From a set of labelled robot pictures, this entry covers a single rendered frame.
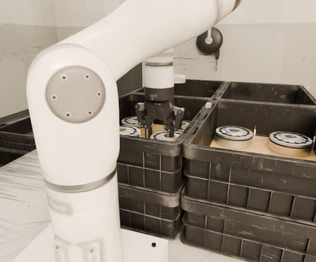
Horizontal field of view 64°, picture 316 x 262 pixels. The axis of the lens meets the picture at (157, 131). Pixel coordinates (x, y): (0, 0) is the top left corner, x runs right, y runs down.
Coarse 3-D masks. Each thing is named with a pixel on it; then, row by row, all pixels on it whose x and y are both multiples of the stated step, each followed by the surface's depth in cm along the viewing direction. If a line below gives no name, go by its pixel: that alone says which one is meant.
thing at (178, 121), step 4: (184, 108) 64; (180, 112) 63; (184, 112) 65; (176, 116) 63; (180, 116) 63; (176, 120) 64; (180, 120) 64; (176, 124) 64; (180, 124) 66; (176, 128) 64
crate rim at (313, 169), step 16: (208, 112) 65; (192, 144) 45; (208, 160) 44; (224, 160) 43; (240, 160) 42; (256, 160) 41; (272, 160) 40; (288, 160) 39; (304, 160) 39; (304, 176) 39
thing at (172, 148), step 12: (120, 96) 84; (144, 96) 87; (204, 108) 69; (192, 120) 59; (120, 144) 49; (132, 144) 48; (144, 144) 47; (156, 144) 46; (168, 144) 46; (180, 144) 46
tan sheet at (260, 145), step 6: (258, 138) 75; (264, 138) 75; (216, 144) 71; (252, 144) 71; (258, 144) 71; (264, 144) 71; (240, 150) 67; (246, 150) 67; (252, 150) 67; (258, 150) 67; (264, 150) 67; (270, 150) 67; (312, 150) 67; (288, 156) 64; (306, 156) 64; (312, 156) 64
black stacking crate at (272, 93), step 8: (232, 88) 114; (240, 88) 113; (248, 88) 112; (256, 88) 111; (264, 88) 110; (272, 88) 109; (280, 88) 107; (288, 88) 106; (296, 88) 105; (224, 96) 94; (232, 96) 115; (240, 96) 114; (248, 96) 113; (256, 96) 112; (264, 96) 111; (272, 96) 110; (280, 96) 108; (288, 96) 107; (296, 96) 106; (304, 96) 91; (312, 104) 77
